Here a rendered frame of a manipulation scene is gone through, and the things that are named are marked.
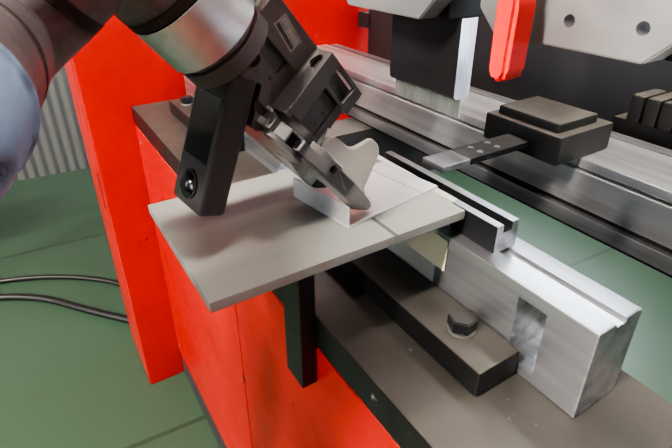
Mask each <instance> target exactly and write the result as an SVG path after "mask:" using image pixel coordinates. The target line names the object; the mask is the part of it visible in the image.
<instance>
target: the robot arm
mask: <svg viewBox="0 0 672 448"><path fill-rule="evenodd" d="M113 15H115V16H116V17H117V18H118V19H119V20H120V21H122V22H123V23H124V24H125V25H126V26H127V27H128V28H129V29H131V30H132V31H133V32H134V33H135V34H136V35H137V36H138V37H140V38H141V39H142V40H143V41H144V42H145V43H146V44H147V45H148V46H149V47H150V48H151V49H153V50H154V51H155V52H156V53H157V54H158V55H159V56H160V57H161V58H162V59H163V60H165V61H166V62H167V63H168V64H169V65H170V66H171V67H172V68H173V69H174V70H176V71H177V72H178V73H183V74H184V75H185V76H186V77H187V78H188V79H189V80H190V81H191V82H192V83H193V84H194V85H195V86H196V90H195V95H194V99H193V104H192V109H191V113H190V118H189V123H188V127H187V132H186V137H185V141H184V146H183V151H182V155H181V160H180V165H179V170H178V174H177V179H176V184H175V188H174V194H175V195H176V197H178V198H179V199H180V200H181V201H182V202H183V203H184V204H186V205H187V206H188V207H189V208H190V209H191V210H192V211H194V212H195V213H196V214H197V215H198V216H200V217H206V216H220V215H222V214H223V213H224V211H225V208H226V204H227V200H228V196H229V192H230V187H231V183H232V179H233V175H234V171H235V167H236V163H237V159H238V155H239V151H240V147H241V143H242V139H243V135H244V131H245V132H246V133H247V134H248V135H249V136H251V137H252V138H253V139H254V140H256V141H257V142H258V143H260V144H261V145H262V146H263V147H264V148H265V149H266V150H267V151H269V152H270V153H271V154H272V155H273V156H274V157H275V158H276V159H278V160H279V161H280V162H281V163H283V164H284V165H285V166H286V167H287V168H288V169H290V170H291V171H292V172H293V173H294V174H296V175H297V176H298V177H299V178H301V179H302V180H303V181H304V182H306V183H307V184H308V185H310V186H312V187H314V188H326V187H328V188H329V189H330V190H331V191H332V192H333V194H335V195H336V196H337V197H338V198H339V199H341V200H342V201H343V202H344V203H345V204H346V206H348V207H350V209H356V210H366V211H367V210H368V209H369V208H370V207H371V204H370V201H369V200H368V198H367V197H366V196H365V193H364V188H365V185H366V183H367V180H368V178H369V176H370V174H371V171H372V169H373V167H374V164H375V162H376V160H377V158H378V155H379V147H378V144H377V143H376V142H375V141H374V140H373V139H370V138H367V139H365V140H363V141H361V142H359V143H357V144H355V145H353V146H350V147H349V146H347V145H345V144H344V143H343V142H342V141H341V140H340V139H338V138H336V137H328V138H326V139H324V138H325V135H326V133H327V128H329V129H330V128H331V127H332V125H333V124H334V123H335V121H336V120H337V119H338V117H339V116H340V115H341V113H342V112H343V113H344V114H346V115H347V114H348V113H349V111H350V110H351V109H352V107H353V106H354V105H355V103H356V102H357V100H358V99H359V98H360V96H361V95H362V93H361V92H360V90H359V89H358V87H357V86H356V85H355V83H354V82H353V80H352V79H351V78H350V76H349V75H348V73H347V72H346V71H345V69H344V68H343V66H342V65H341V64H340V62H339V61H338V59H337V58H336V57H335V55H334V54H333V52H329V51H325V50H321V49H319V48H318V47H317V46H316V45H315V43H314V42H313V41H312V39H311V38H310V36H309V35H308V34H307V32H306V31H305V30H304V28H303V27H302V26H301V24H300V23H299V22H298V20H297V19H296V17H295V16H294V15H293V13H292V12H291V11H290V9H289V8H288V7H287V5H286V4H285V3H284V1H283V0H0V200H1V199H2V198H3V196H4V195H5V194H6V193H7V191H8V190H9V189H10V188H11V186H12V184H13V182H14V180H15V178H16V176H17V174H18V173H19V172H20V171H21V169H22V168H23V167H24V166H25V164H26V163H27V161H28V160H29V158H30V156H31V154H32V153H33V150H34V148H35V146H36V143H37V140H38V137H39V131H40V125H41V108H42V106H43V104H44V101H45V99H46V96H47V93H48V89H49V86H50V83H51V79H52V78H53V77H54V76H55V75H56V74H57V72H58V71H59V70H60V69H61V68H62V67H63V66H64V65H65V64H66V63H68V62H69V61H70V60H71V59H72V58H73V57H74V56H75V55H76V54H77V53H78V52H79V51H80V50H81V49H82V48H83V47H84V46H85V45H86V44H87V43H88V42H89V41H90V40H91V39H92V38H93V37H94V36H95V35H96V34H97V33H98V32H99V31H100V30H101V29H102V28H103V26H104V24H105V23H106V22H107V21H108V20H109V19H110V18H111V17H112V16H113ZM337 69H338V70H339V72H340V73H341V75H342V76H343V77H344V79H345V80H346V81H347V83H348V84H349V86H350V87H351V90H349V89H348V87H347V86H346V85H345V83H344V82H343V81H342V79H341V78H340V76H339V75H338V74H337V72H336V71H337Z"/></svg>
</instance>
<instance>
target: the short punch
mask: <svg viewBox="0 0 672 448"><path fill-rule="evenodd" d="M477 25H478V17H475V16H473V17H465V18H456V19H444V18H439V17H435V18H426V19H415V18H411V17H406V16H401V15H396V14H393V19H392V39H391V59H390V76H391V77H392V78H395V79H396V85H395V94H396V95H399V96H402V97H404V98H407V99H409V100H412V101H414V102H417V103H419V104H422V105H424V106H427V107H430V108H432V109H435V110H437V111H440V112H442V113H445V114H447V115H450V116H452V117H455V118H458V119H459V117H460V109H461V100H462V99H463V98H466V97H467V96H468V95H469V88H470V80H471V73H472V65H473V57H474V49H475V41H476V33H477Z"/></svg>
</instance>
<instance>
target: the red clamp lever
mask: <svg viewBox="0 0 672 448"><path fill-rule="evenodd" d="M535 6H536V0H498V3H497V10H496V18H495V26H494V33H493V41H492V49H491V57H490V64H489V67H490V68H489V72H490V76H491V77H494V79H495V81H497V82H500V81H505V80H510V79H514V78H515V77H519V76H521V71H522V70H523V68H524V65H525V60H526V55H527V49H528V44H529V39H530V33H531V28H532V22H533V17H534V12H535Z"/></svg>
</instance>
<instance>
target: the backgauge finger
mask: <svg viewBox="0 0 672 448"><path fill-rule="evenodd" d="M597 117H598V114H597V113H594V112H590V111H587V110H584V109H580V108H577V107H574V106H570V105H567V104H563V103H560V102H557V101H553V100H550V99H547V98H543V97H540V96H536V97H531V98H527V99H523V100H519V101H515V102H510V103H506V104H502V105H500V109H498V110H494V111H490V112H487V116H486V123H485V129H484V137H485V138H487V140H483V141H479V142H476V143H472V144H469V145H465V146H462V147H458V148H454V149H451V150H447V151H444V152H440V153H436V154H433V155H429V156H426V157H423V160H422V163H423V164H425V165H427V166H429V167H431V168H432V169H434V170H436V171H438V172H440V173H445V172H449V171H452V170H455V169H458V168H462V167H465V166H468V165H472V164H475V163H478V162H481V161H485V160H488V159H491V158H494V157H498V156H501V155H504V154H507V153H511V152H514V151H519V152H521V153H524V154H526V155H529V156H531V157H534V158H536V159H539V160H541V161H543V162H546V163H548V164H551V165H553V166H557V165H560V164H563V163H566V162H569V161H572V160H575V159H578V158H580V157H583V156H586V155H589V154H592V153H595V152H598V151H601V150H604V149H606V148H607V146H608V142H609V139H610V135H611V131H612V127H613V122H610V121H607V120H604V119H600V118H597Z"/></svg>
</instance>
